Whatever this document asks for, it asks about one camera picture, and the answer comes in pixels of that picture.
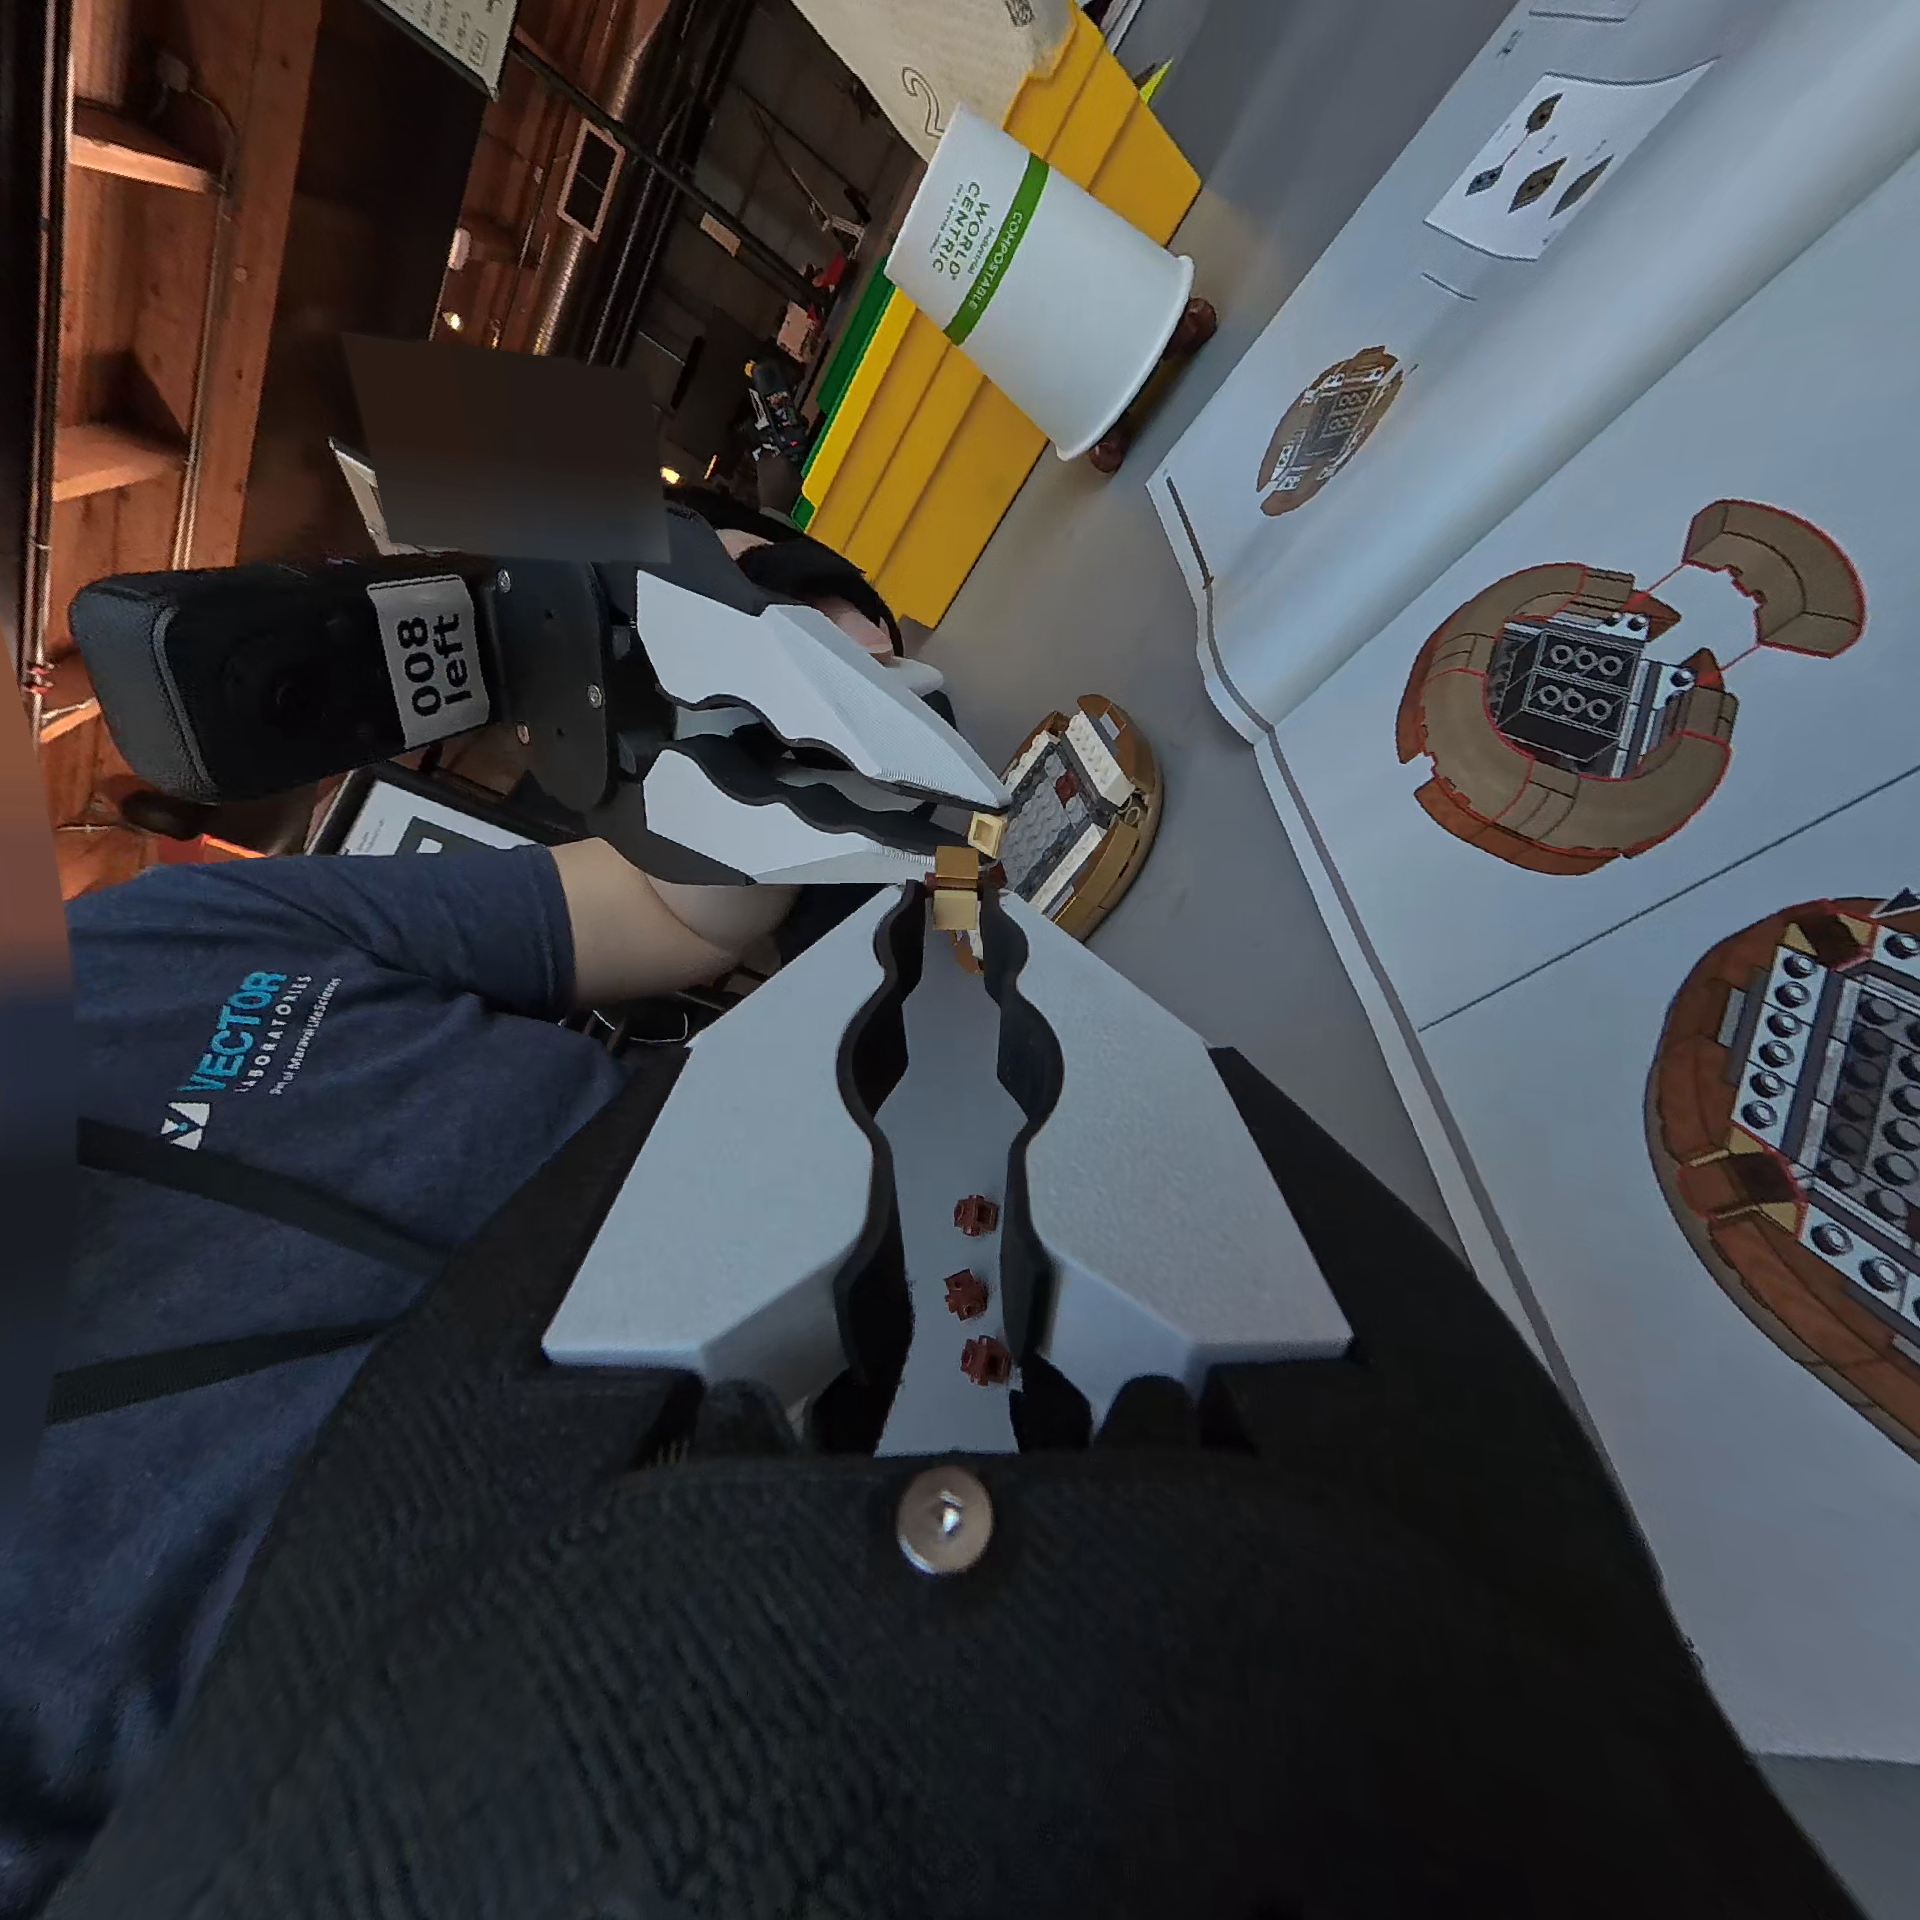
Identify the black white marker sign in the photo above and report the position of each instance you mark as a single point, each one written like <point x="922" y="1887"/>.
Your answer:
<point x="400" y="828"/>

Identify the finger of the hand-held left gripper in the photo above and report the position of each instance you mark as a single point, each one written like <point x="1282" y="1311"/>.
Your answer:
<point x="735" y="828"/>
<point x="809" y="674"/>

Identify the white paper notice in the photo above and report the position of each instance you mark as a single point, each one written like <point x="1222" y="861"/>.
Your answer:
<point x="449" y="35"/>

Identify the yellow plastic bin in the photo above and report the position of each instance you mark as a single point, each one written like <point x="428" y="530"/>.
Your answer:
<point x="963" y="444"/>

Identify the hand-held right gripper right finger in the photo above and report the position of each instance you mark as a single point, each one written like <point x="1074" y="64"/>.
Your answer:
<point x="1189" y="1201"/>

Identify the person's left hand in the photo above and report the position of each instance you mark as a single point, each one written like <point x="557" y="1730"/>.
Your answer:
<point x="871" y="630"/>

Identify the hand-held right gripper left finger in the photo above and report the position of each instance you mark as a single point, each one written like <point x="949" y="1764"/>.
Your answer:
<point x="717" y="1201"/>

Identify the white paper cup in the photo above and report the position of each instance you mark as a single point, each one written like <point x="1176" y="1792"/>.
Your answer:
<point x="1050" y="286"/>

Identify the person's blue t-shirt torso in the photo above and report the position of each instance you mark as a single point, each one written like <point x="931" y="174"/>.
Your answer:
<point x="302" y="1121"/>

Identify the round gold lego base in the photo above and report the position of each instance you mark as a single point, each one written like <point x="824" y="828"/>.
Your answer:
<point x="1100" y="828"/>

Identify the numbered paper bag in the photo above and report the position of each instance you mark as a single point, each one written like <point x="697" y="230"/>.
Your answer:
<point x="931" y="61"/>

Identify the lego instruction booklet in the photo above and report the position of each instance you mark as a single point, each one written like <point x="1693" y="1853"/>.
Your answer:
<point x="1572" y="748"/>

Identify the person's left forearm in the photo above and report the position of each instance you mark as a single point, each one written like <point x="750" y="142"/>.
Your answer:
<point x="662" y="927"/>

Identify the green plastic bin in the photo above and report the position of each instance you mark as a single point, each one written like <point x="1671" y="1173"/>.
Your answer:
<point x="842" y="388"/>

